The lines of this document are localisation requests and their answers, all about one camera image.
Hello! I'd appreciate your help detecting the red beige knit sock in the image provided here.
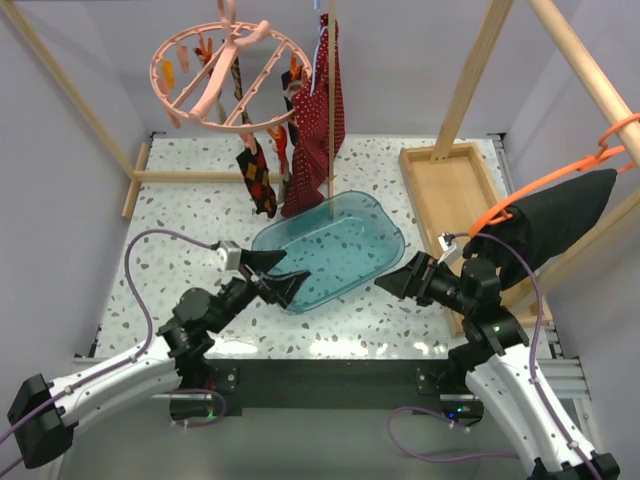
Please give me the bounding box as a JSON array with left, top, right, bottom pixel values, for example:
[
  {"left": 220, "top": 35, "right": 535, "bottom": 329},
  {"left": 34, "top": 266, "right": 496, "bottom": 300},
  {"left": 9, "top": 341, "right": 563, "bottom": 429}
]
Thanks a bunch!
[{"left": 267, "top": 125, "right": 293, "bottom": 217}]

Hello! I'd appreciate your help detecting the orange plastic hanger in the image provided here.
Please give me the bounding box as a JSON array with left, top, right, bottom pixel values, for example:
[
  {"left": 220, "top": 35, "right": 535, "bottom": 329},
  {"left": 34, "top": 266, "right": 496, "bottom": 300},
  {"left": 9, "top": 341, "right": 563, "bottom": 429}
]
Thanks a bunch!
[{"left": 468, "top": 113, "right": 639, "bottom": 238}]

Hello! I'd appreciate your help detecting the wooden drying rack frame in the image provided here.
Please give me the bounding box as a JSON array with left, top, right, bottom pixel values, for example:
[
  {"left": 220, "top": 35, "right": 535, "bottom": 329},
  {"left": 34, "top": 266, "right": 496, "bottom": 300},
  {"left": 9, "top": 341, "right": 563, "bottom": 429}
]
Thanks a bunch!
[{"left": 0, "top": 0, "right": 640, "bottom": 321}]

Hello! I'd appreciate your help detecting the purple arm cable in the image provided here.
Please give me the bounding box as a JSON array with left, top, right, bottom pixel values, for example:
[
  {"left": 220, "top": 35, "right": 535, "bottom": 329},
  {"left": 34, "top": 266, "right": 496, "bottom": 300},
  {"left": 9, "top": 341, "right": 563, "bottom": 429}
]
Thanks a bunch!
[
  {"left": 388, "top": 232, "right": 609, "bottom": 480},
  {"left": 0, "top": 230, "right": 229, "bottom": 446}
]

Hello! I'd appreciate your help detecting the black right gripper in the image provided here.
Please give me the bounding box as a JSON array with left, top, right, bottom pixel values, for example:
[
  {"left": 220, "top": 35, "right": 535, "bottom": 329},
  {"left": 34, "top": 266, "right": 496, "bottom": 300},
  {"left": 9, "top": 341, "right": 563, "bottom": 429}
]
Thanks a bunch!
[{"left": 374, "top": 250, "right": 472, "bottom": 315}]

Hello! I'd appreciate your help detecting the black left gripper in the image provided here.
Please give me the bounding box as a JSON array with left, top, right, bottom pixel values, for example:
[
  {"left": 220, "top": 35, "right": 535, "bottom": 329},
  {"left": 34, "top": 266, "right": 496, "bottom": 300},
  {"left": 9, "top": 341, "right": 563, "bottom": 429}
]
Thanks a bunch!
[{"left": 208, "top": 249, "right": 309, "bottom": 334}]

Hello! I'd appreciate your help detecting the pink round clip hanger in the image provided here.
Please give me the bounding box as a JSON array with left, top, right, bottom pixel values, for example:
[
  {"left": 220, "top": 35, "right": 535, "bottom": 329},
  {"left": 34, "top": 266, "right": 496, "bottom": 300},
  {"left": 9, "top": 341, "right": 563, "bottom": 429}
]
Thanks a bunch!
[{"left": 149, "top": 1, "right": 313, "bottom": 134}]

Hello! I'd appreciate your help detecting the brown yellow argyle sock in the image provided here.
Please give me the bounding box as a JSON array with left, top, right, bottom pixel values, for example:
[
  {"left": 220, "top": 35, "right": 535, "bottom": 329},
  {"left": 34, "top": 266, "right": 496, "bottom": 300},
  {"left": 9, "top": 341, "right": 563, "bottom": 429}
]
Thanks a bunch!
[{"left": 230, "top": 57, "right": 251, "bottom": 124}]

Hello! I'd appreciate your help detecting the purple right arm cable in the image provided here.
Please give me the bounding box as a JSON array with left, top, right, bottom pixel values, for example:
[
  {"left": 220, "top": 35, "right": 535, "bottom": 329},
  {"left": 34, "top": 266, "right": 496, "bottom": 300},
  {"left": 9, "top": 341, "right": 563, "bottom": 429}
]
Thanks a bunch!
[{"left": 388, "top": 232, "right": 609, "bottom": 480}]

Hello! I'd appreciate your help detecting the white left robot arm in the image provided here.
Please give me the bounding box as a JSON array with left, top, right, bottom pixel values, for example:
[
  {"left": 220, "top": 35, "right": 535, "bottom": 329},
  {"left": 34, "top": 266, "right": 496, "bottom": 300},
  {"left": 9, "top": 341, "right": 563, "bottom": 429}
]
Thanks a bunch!
[{"left": 1, "top": 250, "right": 311, "bottom": 469}]

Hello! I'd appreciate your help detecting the navy santa sock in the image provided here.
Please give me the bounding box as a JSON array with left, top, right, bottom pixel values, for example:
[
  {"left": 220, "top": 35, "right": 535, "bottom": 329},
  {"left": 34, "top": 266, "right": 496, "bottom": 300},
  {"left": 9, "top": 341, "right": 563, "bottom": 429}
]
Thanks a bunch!
[{"left": 281, "top": 69, "right": 304, "bottom": 146}]

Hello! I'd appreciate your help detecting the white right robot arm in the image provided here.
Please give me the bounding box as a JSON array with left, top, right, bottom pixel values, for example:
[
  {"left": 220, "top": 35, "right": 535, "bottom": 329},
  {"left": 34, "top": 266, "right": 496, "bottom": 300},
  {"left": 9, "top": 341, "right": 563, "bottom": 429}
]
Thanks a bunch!
[{"left": 375, "top": 252, "right": 620, "bottom": 479}]

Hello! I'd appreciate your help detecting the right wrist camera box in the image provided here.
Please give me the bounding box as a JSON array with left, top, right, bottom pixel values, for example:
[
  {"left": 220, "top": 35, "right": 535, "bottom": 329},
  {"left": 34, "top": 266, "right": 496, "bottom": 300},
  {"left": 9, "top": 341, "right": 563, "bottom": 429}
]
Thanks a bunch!
[{"left": 437, "top": 232, "right": 462, "bottom": 266}]

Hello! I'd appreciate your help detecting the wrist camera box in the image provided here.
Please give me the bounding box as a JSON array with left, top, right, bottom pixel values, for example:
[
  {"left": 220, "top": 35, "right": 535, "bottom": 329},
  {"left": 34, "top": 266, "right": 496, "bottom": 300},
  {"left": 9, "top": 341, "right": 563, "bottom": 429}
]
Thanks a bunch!
[
  {"left": 212, "top": 240, "right": 242, "bottom": 271},
  {"left": 437, "top": 232, "right": 462, "bottom": 266}
]

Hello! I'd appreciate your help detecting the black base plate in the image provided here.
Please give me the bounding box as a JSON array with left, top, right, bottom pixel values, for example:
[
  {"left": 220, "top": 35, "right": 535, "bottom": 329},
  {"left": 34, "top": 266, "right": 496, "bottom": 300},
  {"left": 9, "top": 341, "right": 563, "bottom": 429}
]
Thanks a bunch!
[{"left": 169, "top": 359, "right": 484, "bottom": 424}]

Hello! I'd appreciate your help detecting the red black argyle sock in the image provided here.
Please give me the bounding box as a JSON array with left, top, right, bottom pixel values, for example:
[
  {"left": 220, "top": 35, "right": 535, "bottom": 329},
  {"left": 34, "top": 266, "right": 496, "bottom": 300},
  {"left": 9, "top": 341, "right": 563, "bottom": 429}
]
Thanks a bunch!
[{"left": 236, "top": 133, "right": 277, "bottom": 218}]

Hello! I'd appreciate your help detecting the red polka dot garment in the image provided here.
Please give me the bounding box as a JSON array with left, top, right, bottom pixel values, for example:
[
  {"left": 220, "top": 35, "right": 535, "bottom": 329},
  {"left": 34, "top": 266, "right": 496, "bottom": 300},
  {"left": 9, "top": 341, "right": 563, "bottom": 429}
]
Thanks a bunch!
[{"left": 281, "top": 14, "right": 329, "bottom": 217}]

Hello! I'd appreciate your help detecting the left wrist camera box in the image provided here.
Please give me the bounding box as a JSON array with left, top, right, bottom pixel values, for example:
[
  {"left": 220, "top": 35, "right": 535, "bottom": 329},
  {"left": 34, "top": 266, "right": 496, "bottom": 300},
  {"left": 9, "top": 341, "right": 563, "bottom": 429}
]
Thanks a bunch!
[{"left": 212, "top": 240, "right": 242, "bottom": 271}]

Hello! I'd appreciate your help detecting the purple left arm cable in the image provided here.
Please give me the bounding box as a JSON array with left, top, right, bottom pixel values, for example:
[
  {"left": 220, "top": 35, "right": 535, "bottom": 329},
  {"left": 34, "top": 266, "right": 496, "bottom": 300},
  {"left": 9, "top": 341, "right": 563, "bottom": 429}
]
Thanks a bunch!
[{"left": 0, "top": 230, "right": 229, "bottom": 446}]

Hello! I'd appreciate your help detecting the black garment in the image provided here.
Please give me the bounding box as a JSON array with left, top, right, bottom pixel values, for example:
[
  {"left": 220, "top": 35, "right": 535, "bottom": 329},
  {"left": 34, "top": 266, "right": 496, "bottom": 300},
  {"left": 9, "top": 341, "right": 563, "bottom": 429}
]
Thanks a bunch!
[{"left": 463, "top": 169, "right": 618, "bottom": 290}]

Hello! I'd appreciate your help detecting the wooden tray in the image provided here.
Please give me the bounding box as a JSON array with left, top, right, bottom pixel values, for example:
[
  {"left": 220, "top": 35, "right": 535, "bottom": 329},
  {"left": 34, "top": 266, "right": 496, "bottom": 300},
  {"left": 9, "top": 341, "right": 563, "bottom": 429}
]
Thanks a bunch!
[{"left": 398, "top": 142, "right": 554, "bottom": 339}]

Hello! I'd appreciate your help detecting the teal transparent plastic basin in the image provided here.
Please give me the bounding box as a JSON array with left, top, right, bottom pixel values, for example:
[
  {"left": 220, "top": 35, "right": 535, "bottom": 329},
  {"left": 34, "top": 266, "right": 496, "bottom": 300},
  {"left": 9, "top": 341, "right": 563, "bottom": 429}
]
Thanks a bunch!
[{"left": 252, "top": 190, "right": 405, "bottom": 314}]

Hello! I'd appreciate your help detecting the blue wire hanger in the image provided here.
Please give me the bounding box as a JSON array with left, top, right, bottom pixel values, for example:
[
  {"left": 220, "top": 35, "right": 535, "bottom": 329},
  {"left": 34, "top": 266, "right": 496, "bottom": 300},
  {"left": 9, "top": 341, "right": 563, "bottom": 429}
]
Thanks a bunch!
[{"left": 310, "top": 0, "right": 328, "bottom": 95}]

